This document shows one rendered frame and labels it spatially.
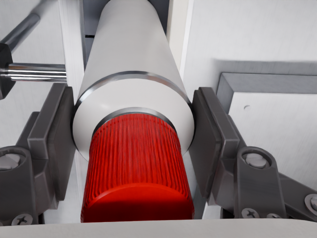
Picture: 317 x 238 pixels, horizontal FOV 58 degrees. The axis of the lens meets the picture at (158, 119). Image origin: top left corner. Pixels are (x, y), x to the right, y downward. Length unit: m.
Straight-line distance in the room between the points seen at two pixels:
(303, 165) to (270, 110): 0.11
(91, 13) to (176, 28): 0.08
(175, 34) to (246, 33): 0.13
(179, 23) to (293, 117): 0.19
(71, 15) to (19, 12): 0.15
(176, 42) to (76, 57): 0.08
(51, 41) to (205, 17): 0.17
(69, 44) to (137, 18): 0.04
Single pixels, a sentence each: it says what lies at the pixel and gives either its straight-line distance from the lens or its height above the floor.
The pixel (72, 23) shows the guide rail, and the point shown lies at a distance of 0.18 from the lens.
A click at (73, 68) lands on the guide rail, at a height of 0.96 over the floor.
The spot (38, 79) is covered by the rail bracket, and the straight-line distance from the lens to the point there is 0.20.
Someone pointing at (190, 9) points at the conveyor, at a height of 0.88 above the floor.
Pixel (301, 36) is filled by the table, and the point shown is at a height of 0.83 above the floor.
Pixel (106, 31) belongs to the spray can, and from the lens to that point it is 0.17.
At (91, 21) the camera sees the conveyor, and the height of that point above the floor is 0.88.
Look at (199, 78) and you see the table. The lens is 0.35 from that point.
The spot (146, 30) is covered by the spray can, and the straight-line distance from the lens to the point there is 0.16.
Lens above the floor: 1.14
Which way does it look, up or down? 56 degrees down
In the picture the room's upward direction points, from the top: 170 degrees clockwise
